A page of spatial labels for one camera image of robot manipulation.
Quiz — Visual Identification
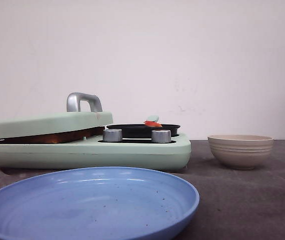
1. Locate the orange shrimp piece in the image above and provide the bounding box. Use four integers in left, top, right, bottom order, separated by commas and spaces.
144, 120, 162, 128

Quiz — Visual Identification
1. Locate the mint breakfast maker lid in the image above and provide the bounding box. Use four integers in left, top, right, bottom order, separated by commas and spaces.
0, 92, 113, 140

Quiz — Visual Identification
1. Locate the white bread slice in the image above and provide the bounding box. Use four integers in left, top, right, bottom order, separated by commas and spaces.
1, 126, 105, 144

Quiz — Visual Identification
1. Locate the cream ribbed bowl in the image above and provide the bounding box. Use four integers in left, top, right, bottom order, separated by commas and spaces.
207, 134, 274, 170

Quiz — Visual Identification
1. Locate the mint green breakfast maker base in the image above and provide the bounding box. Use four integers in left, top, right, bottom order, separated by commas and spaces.
0, 133, 192, 171

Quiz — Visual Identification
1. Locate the right silver control knob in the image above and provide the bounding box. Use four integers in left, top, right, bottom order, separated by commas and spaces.
151, 129, 172, 144

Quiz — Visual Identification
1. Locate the silver control knob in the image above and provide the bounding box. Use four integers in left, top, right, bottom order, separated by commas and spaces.
151, 129, 172, 144
102, 128, 123, 143

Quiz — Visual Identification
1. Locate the left silver control knob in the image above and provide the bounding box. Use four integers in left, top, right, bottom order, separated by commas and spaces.
102, 128, 123, 143

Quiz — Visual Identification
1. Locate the blue round plate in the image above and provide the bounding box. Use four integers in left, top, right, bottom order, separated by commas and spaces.
0, 167, 200, 240

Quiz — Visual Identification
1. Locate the black frying pan green handle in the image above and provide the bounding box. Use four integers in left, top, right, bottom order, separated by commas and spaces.
106, 115, 181, 139

